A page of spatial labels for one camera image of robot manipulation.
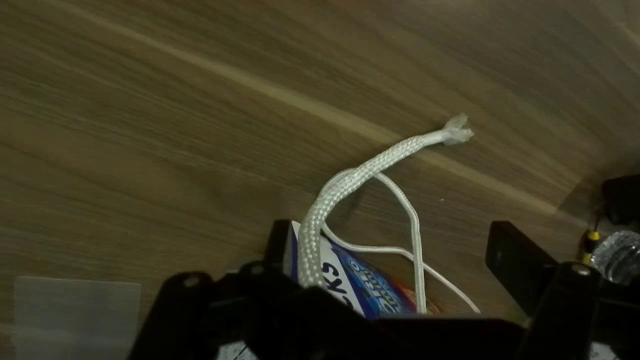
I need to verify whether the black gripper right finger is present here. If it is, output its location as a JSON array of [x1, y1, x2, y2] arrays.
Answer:
[[485, 220, 565, 317]]

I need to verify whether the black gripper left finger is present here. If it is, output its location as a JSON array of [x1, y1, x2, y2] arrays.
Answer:
[[265, 218, 294, 277]]

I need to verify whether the thin white string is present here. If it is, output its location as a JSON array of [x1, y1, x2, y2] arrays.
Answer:
[[320, 173, 482, 317]]

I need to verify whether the thick white braided rope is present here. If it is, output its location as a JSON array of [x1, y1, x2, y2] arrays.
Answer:
[[296, 115, 476, 288]]

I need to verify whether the blue cardboard snack box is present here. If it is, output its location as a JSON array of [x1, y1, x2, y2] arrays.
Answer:
[[283, 220, 445, 321]]

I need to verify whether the white paper sheet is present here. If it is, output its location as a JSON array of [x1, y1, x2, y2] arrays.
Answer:
[[12, 274, 144, 360]]

